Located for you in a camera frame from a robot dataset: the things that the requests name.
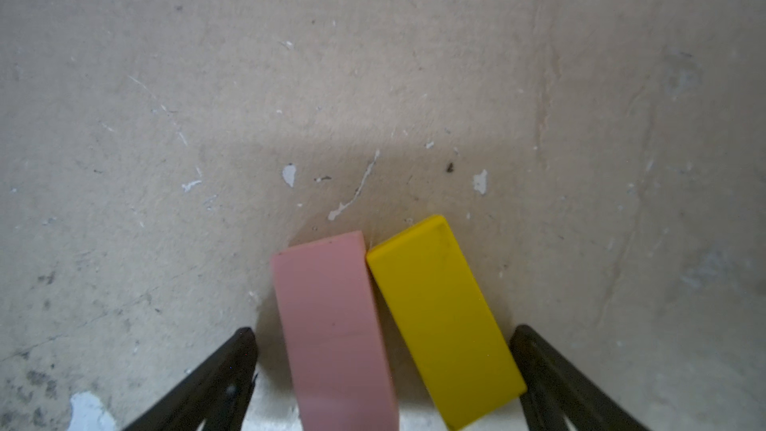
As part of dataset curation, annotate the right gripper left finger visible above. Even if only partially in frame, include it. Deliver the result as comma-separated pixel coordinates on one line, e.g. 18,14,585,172
127,327,259,431

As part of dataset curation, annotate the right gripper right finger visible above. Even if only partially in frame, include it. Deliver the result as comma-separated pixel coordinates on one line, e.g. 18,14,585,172
510,324,648,431

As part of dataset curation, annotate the yellow rectangular block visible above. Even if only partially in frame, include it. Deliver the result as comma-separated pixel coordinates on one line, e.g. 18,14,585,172
366,215,527,430

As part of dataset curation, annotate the pink block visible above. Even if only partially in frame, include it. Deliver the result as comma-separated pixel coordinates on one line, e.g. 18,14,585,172
271,231,400,430

